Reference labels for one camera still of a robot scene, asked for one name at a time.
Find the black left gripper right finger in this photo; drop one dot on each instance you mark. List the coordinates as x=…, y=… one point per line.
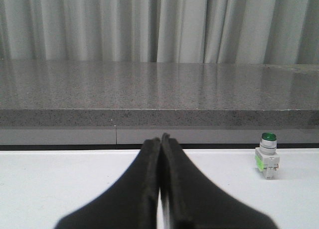
x=191, y=201

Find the grey pleated curtain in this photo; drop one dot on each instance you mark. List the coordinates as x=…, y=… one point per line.
x=189, y=31

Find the grey stone counter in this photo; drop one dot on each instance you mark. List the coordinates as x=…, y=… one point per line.
x=95, y=104

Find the green pushbutton switch white body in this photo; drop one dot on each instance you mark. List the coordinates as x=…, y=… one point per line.
x=267, y=160

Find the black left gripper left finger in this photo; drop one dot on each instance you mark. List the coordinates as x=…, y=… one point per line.
x=130, y=203

